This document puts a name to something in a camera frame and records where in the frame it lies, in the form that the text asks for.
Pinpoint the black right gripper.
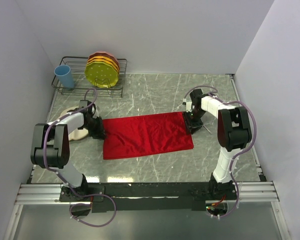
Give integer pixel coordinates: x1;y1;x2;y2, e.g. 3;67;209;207
182;109;207;135

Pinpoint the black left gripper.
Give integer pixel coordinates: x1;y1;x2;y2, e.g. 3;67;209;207
82;116;108;141

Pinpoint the black wire dish rack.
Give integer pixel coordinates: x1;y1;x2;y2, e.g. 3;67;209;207
51;56;128;98

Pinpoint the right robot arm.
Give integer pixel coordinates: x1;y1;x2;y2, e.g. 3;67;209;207
182;88;253;200

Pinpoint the aluminium frame rail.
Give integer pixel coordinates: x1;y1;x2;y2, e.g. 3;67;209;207
14;182;279;205

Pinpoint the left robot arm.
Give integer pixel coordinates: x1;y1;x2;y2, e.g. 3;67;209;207
30;100;106;201

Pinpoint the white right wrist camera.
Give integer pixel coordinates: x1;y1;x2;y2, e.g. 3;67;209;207
182;98;193;113

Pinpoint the red cloth napkin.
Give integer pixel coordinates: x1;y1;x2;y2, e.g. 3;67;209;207
103;112;194;160

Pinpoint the orange striped plate stack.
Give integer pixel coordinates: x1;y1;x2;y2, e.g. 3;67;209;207
86;51;120;74

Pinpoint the yellow-green dotted plate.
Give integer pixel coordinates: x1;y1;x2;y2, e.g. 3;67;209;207
84;62;119;89

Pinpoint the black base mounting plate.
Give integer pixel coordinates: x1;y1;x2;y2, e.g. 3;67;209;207
59;181;237;213

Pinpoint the cream divided plate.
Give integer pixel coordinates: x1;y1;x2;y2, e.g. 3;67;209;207
60;106;89;141

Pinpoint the blue plastic cup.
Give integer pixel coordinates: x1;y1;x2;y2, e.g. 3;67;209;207
54;64;75;89

